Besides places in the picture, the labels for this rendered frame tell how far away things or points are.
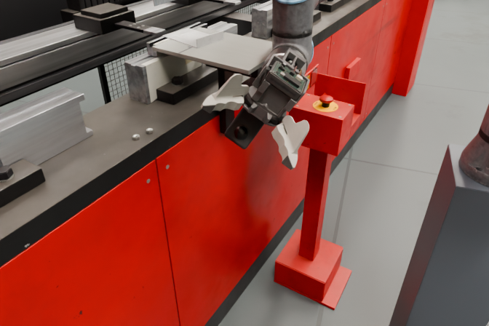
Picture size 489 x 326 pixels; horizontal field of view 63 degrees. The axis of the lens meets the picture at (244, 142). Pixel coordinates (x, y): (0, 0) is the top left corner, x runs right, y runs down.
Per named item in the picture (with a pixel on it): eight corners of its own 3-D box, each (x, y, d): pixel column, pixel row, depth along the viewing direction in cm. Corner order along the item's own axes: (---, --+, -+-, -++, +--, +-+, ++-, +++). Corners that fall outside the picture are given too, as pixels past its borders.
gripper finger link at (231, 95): (207, 65, 53) (255, 68, 59) (188, 97, 56) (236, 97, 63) (219, 82, 52) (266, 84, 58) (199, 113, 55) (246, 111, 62)
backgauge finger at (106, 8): (145, 45, 98) (142, 25, 95) (75, 28, 110) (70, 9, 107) (177, 33, 106) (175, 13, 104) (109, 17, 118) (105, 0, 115)
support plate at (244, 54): (248, 75, 81) (248, 70, 81) (152, 50, 93) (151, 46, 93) (289, 49, 94) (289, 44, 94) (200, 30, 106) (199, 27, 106)
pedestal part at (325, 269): (334, 310, 147) (338, 289, 141) (273, 281, 158) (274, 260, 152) (351, 272, 162) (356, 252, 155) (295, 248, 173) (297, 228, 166)
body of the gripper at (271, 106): (263, 66, 57) (279, 39, 67) (233, 108, 62) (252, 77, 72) (305, 97, 58) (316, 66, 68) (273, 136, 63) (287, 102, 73)
